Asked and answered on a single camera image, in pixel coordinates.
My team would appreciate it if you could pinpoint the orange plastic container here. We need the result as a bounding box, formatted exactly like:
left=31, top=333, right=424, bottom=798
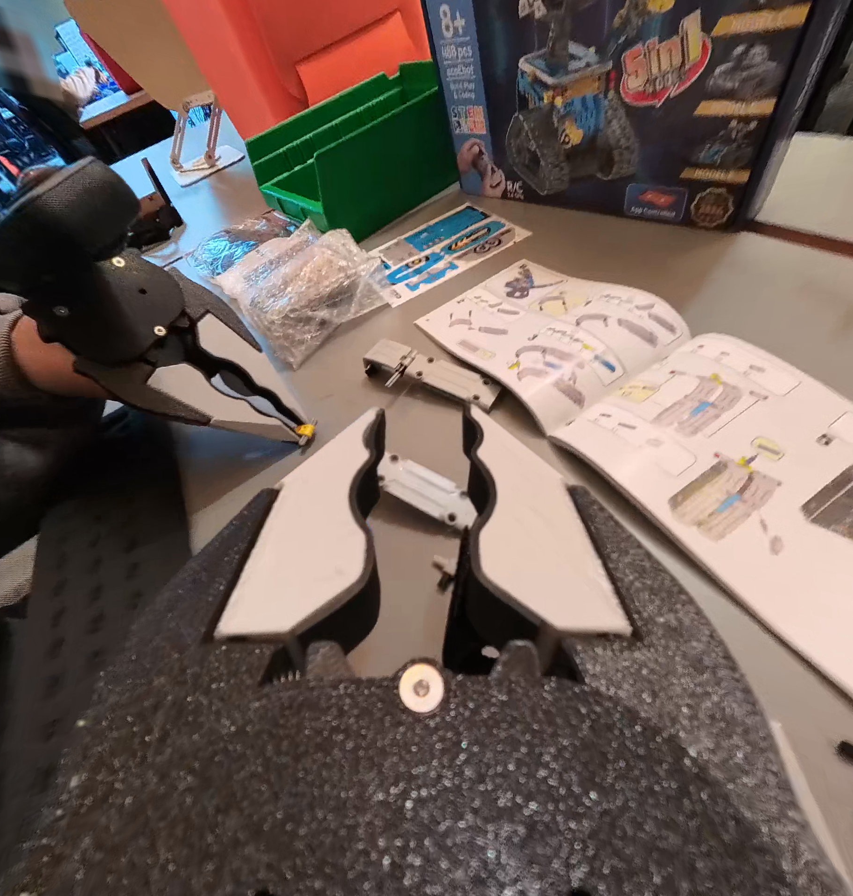
left=162, top=0, right=434, bottom=141

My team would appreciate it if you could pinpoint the grey desk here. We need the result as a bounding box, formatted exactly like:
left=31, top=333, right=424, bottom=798
left=108, top=129, right=853, bottom=896

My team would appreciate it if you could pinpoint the tan board on white stand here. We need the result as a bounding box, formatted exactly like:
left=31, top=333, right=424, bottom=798
left=64, top=0, right=249, bottom=186

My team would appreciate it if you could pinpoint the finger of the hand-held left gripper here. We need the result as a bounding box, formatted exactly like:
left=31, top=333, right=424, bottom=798
left=145, top=364, right=305, bottom=445
left=189, top=310, right=310, bottom=427

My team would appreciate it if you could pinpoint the grey toy panel assembly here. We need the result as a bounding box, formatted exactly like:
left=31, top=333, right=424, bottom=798
left=376, top=451, right=480, bottom=531
left=362, top=339, right=503, bottom=414

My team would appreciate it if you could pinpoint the black electronic device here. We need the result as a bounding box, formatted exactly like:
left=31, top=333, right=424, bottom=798
left=126, top=157, right=186, bottom=249

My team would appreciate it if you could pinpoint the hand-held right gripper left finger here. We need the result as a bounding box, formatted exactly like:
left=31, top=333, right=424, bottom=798
left=213, top=408, right=388, bottom=658

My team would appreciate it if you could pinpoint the black perforated chair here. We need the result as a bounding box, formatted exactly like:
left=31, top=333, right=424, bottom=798
left=21, top=483, right=193, bottom=771

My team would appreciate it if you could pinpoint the clear plastic bag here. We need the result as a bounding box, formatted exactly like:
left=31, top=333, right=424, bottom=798
left=185, top=210, right=315, bottom=277
left=217, top=227, right=389, bottom=370

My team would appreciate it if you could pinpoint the person's left hand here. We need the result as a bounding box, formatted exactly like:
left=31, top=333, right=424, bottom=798
left=10, top=318, right=109, bottom=401

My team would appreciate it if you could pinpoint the white instruction booklet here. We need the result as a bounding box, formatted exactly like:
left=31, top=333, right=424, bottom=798
left=414, top=259, right=853, bottom=715

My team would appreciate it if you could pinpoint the toy robot kit box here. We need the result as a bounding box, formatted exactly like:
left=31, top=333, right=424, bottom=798
left=421, top=0, right=853, bottom=232

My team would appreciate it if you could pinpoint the green storage bin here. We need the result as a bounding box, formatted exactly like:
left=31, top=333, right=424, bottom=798
left=245, top=59, right=462, bottom=242

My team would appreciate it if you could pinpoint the blue sticker sheet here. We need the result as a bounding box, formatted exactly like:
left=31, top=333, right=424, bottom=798
left=369, top=203, right=532, bottom=308

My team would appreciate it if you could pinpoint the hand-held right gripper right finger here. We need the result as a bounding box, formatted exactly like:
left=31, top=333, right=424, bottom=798
left=442, top=406, right=634, bottom=662

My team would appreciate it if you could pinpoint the person's left forearm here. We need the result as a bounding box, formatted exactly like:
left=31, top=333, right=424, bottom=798
left=0, top=290, right=119, bottom=571

